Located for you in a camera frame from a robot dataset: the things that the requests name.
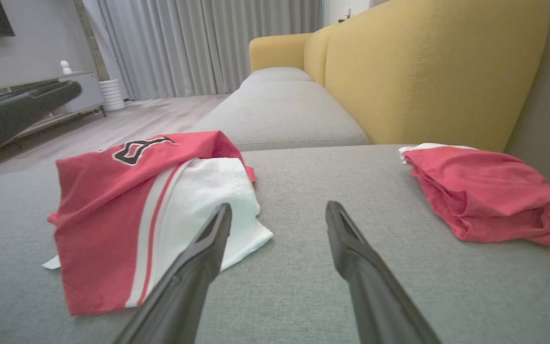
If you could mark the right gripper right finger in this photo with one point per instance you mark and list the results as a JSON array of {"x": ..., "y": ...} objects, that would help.
[{"x": 370, "y": 286}]

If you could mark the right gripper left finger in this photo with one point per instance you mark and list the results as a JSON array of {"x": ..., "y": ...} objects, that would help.
[{"x": 184, "y": 286}]

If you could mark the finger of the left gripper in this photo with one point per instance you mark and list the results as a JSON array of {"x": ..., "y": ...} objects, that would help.
[{"x": 12, "y": 114}]

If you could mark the red jersey with black lettering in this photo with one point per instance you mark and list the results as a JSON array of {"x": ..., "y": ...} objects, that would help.
[{"x": 108, "y": 215}]

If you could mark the red shorts with white stripe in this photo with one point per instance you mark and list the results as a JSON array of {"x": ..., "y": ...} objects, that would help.
[{"x": 490, "y": 191}]

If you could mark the large grey sofa seat cushion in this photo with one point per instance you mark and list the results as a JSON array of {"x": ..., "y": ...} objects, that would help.
[{"x": 303, "y": 267}]

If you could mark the small white figurine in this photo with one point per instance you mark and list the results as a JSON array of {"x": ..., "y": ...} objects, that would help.
[{"x": 66, "y": 67}]

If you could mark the white low tv cabinet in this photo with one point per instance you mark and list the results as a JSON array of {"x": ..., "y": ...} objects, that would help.
[{"x": 86, "y": 91}]

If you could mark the white ribbed vase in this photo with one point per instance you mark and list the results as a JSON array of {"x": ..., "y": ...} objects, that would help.
[{"x": 112, "y": 94}]

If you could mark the grey pleated curtain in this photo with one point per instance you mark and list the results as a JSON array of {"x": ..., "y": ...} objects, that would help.
[{"x": 198, "y": 43}]

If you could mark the yellow sofa backrest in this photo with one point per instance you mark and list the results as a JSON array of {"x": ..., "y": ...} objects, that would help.
[
  {"x": 317, "y": 52},
  {"x": 423, "y": 71}
]

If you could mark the small grey sofa seat cushion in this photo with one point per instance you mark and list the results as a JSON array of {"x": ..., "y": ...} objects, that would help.
[{"x": 275, "y": 75}]

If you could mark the yellow sofa armrest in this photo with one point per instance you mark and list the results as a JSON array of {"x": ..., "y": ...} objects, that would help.
[{"x": 277, "y": 50}]

